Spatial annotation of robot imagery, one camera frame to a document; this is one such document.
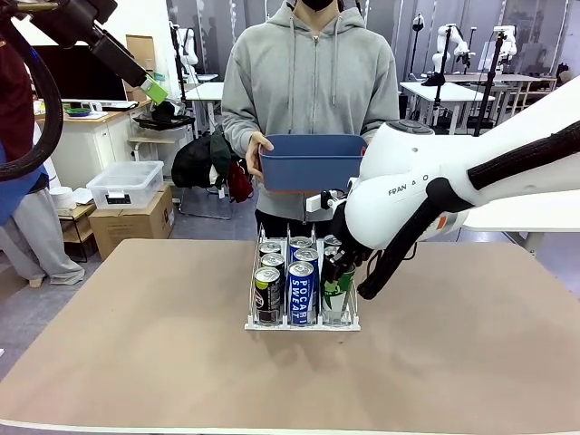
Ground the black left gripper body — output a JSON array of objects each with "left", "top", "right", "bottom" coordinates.
[{"left": 53, "top": 6, "right": 136, "bottom": 73}]

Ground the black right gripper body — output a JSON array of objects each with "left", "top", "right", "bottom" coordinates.
[{"left": 330, "top": 203, "right": 377, "bottom": 268}]

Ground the blue plastic bin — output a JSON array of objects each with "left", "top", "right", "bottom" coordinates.
[{"left": 257, "top": 133, "right": 369, "bottom": 195}]

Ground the person's right forearm grey sleeve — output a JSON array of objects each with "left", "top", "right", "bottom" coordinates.
[{"left": 221, "top": 112, "right": 257, "bottom": 158}]

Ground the person's left forearm grey sleeve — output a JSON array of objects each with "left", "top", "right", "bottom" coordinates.
[{"left": 362, "top": 112, "right": 401, "bottom": 146}]

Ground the person's right hand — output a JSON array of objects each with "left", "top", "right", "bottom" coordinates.
[{"left": 246, "top": 132, "right": 276, "bottom": 181}]

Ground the small cardboard box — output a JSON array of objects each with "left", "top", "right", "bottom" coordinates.
[{"left": 124, "top": 83, "right": 150, "bottom": 103}]

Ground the black grey headset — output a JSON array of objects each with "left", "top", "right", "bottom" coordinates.
[{"left": 151, "top": 100, "right": 187, "bottom": 120}]

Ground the tall open cardboard box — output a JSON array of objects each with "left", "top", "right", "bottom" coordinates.
[{"left": 125, "top": 34, "right": 156, "bottom": 73}]

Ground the black computer monitor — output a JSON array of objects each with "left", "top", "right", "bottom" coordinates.
[{"left": 34, "top": 44, "right": 131, "bottom": 102}]

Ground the white rectangular table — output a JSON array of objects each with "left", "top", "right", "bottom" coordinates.
[
  {"left": 184, "top": 81, "right": 227, "bottom": 137},
  {"left": 399, "top": 81, "right": 496, "bottom": 135}
]

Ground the white cabinet with wooden top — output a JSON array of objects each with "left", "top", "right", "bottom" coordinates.
[{"left": 34, "top": 99, "right": 153, "bottom": 191}]

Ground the black jacket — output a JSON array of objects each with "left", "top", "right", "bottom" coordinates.
[{"left": 170, "top": 133, "right": 232, "bottom": 190}]

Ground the clear plastic storage box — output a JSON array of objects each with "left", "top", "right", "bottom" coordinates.
[{"left": 85, "top": 160, "right": 165, "bottom": 211}]

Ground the dark green garment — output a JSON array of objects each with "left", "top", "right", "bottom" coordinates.
[{"left": 208, "top": 128, "right": 233, "bottom": 182}]

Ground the red bag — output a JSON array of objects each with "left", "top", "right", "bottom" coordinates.
[{"left": 226, "top": 159, "right": 255, "bottom": 204}]

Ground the small wooden metal rack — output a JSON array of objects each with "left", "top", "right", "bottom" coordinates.
[{"left": 57, "top": 202, "right": 99, "bottom": 264}]

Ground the white paper roll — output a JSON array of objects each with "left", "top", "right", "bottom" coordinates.
[{"left": 49, "top": 186, "right": 78, "bottom": 214}]

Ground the large cardboard box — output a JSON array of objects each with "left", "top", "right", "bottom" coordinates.
[{"left": 89, "top": 183, "right": 176, "bottom": 262}]

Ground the person in grey hoodie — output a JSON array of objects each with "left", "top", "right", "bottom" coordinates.
[{"left": 220, "top": 0, "right": 401, "bottom": 241}]

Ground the thin black pole stand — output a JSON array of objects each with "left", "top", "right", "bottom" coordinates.
[{"left": 416, "top": 26, "right": 454, "bottom": 135}]

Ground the person in maroon top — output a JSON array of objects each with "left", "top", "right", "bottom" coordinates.
[{"left": 0, "top": 40, "right": 86, "bottom": 289}]

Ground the large white table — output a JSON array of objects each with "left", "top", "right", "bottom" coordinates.
[{"left": 392, "top": 134, "right": 580, "bottom": 255}]

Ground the long wooden-top workbench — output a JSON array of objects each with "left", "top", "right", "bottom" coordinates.
[{"left": 446, "top": 72, "right": 558, "bottom": 119}]

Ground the black tripod stand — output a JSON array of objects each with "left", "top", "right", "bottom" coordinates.
[{"left": 473, "top": 29, "right": 508, "bottom": 137}]

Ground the black light stand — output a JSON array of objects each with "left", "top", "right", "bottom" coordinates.
[{"left": 410, "top": 12, "right": 427, "bottom": 82}]

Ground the black wire tray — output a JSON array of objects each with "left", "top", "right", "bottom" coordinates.
[{"left": 132, "top": 112, "right": 197, "bottom": 132}]

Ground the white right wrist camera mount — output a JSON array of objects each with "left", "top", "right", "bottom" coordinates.
[{"left": 305, "top": 178, "right": 359, "bottom": 214}]

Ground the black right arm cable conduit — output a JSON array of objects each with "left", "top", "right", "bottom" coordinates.
[{"left": 356, "top": 120, "right": 580, "bottom": 301}]

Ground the white wire can dispenser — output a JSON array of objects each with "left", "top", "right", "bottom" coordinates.
[{"left": 244, "top": 221, "right": 363, "bottom": 333}]

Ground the metal chair frame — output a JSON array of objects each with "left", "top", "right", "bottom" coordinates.
[{"left": 179, "top": 185, "right": 233, "bottom": 221}]

